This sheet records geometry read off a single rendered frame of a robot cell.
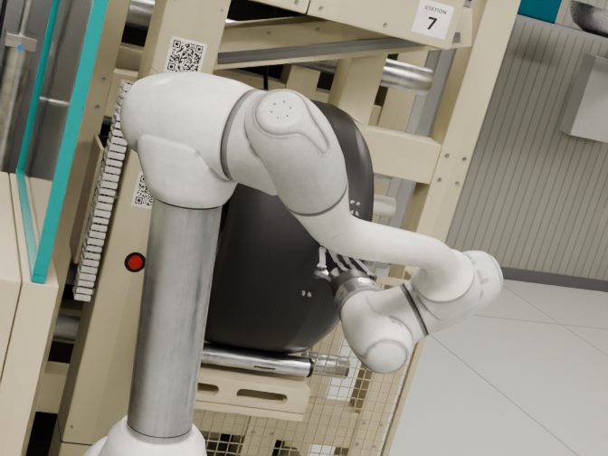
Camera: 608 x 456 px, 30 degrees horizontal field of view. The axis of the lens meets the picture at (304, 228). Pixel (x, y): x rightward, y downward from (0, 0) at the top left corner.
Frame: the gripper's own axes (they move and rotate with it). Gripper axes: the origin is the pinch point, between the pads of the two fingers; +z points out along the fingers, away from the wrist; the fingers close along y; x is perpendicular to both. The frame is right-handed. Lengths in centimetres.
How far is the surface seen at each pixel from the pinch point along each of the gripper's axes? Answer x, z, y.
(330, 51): -22, 67, -11
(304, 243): 1.9, 3.1, 3.9
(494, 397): 156, 214, -194
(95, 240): 18, 22, 42
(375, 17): -35, 55, -15
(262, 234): 1.8, 3.6, 12.8
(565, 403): 156, 218, -236
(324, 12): -34, 55, -2
